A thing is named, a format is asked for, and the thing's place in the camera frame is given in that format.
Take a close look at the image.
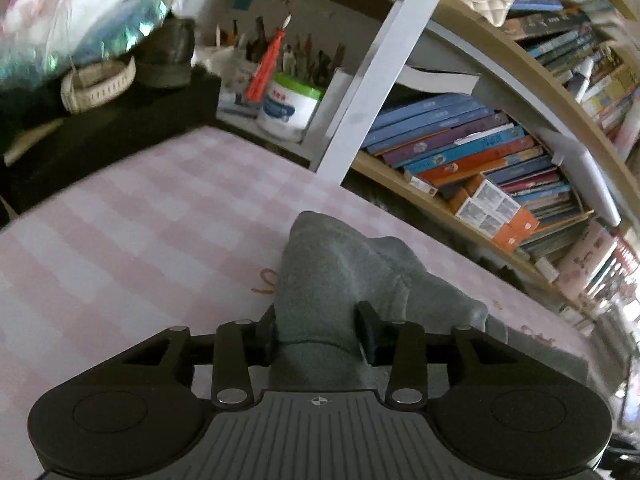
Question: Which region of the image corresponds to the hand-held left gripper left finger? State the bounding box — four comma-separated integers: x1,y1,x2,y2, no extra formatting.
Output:
121,305,277,410

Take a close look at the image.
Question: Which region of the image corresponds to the iridescent bag with white plush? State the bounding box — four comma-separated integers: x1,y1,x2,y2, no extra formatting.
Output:
0,0,174,92

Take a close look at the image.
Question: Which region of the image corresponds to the orange white carton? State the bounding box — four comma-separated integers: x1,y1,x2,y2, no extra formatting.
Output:
448,172,524,234
492,205,541,254

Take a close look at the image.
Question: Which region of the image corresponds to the row of books lower shelf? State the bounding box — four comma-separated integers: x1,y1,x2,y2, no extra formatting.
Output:
360,92,594,257

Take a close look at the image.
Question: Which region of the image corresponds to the pink box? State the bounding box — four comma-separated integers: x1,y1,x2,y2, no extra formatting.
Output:
554,220,619,302

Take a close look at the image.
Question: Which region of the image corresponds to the red tassel ornament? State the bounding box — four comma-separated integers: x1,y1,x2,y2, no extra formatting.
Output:
243,0,317,106

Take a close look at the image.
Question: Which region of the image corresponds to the pink checkered bed sheet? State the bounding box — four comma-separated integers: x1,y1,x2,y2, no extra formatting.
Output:
0,125,601,480

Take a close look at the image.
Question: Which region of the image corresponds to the black cabinet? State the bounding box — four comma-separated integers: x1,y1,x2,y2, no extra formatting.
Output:
0,62,224,217

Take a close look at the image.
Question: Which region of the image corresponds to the thick white book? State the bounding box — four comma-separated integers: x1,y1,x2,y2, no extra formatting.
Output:
399,62,484,97

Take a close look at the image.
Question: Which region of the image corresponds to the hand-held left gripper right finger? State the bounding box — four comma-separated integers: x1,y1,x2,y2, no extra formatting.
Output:
355,301,518,409

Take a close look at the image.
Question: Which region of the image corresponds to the white wooden bookshelf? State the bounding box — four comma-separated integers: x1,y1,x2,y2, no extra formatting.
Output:
177,0,640,313

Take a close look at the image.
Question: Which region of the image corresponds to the bunch of pens and brushes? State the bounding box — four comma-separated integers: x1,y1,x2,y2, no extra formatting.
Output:
215,17,349,89

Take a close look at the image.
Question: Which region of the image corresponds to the white jar green lid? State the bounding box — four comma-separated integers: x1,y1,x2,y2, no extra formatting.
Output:
255,72,325,144

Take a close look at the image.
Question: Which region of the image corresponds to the woven basket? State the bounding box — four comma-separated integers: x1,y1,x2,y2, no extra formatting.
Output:
60,57,137,114

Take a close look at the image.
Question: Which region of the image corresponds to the row of upright books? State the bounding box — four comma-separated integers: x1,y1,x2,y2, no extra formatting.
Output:
504,0,640,152

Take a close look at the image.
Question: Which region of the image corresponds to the grey garment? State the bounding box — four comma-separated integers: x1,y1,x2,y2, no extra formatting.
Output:
267,210,593,394

